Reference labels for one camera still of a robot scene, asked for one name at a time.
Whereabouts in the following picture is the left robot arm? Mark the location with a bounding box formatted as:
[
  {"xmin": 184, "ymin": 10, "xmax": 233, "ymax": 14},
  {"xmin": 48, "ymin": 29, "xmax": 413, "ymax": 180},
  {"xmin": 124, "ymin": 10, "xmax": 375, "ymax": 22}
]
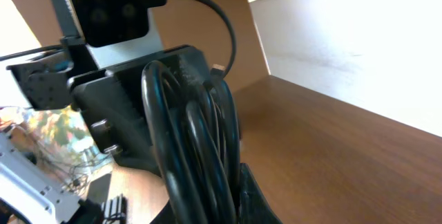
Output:
[{"xmin": 1, "ymin": 45, "xmax": 209, "ymax": 223}]

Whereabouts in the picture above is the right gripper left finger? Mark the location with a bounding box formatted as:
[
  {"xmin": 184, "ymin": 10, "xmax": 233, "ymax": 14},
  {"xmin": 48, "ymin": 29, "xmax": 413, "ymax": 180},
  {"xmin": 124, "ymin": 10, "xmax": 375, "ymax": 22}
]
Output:
[{"xmin": 150, "ymin": 201, "xmax": 176, "ymax": 224}]

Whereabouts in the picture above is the black cable silver plug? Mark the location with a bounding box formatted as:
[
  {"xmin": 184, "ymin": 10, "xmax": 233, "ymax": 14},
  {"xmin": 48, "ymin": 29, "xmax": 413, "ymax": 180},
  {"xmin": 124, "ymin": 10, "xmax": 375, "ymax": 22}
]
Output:
[{"xmin": 142, "ymin": 61, "xmax": 240, "ymax": 223}]

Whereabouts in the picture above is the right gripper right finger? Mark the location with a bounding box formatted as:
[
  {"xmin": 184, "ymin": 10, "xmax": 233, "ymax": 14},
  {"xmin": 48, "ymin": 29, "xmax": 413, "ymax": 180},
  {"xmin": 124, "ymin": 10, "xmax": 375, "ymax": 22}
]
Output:
[{"xmin": 238, "ymin": 163, "xmax": 282, "ymax": 224}]

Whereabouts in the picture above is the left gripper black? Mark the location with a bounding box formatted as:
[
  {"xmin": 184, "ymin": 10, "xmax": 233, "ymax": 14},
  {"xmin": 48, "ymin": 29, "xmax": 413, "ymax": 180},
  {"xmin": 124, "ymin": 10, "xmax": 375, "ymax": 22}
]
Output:
[{"xmin": 7, "ymin": 45, "xmax": 210, "ymax": 176}]

